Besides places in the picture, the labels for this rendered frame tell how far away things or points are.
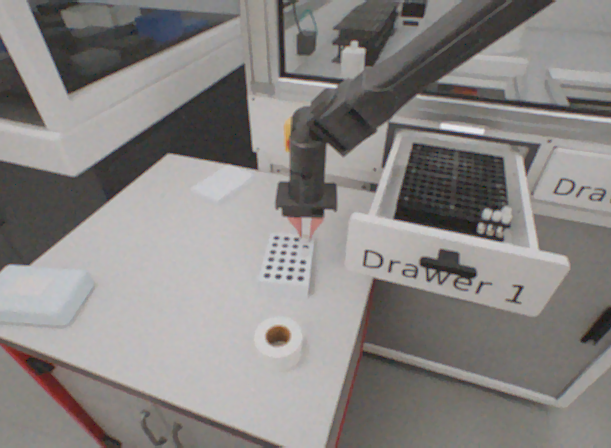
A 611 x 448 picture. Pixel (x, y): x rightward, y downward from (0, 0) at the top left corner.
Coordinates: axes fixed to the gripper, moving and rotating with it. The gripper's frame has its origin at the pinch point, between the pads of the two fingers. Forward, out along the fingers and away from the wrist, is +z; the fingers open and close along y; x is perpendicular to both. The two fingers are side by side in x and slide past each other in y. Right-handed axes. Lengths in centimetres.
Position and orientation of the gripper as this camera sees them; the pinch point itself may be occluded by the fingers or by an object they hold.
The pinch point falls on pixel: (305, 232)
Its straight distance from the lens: 68.8
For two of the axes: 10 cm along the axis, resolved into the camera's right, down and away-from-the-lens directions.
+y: -10.0, -0.4, 0.2
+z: -0.2, 7.3, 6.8
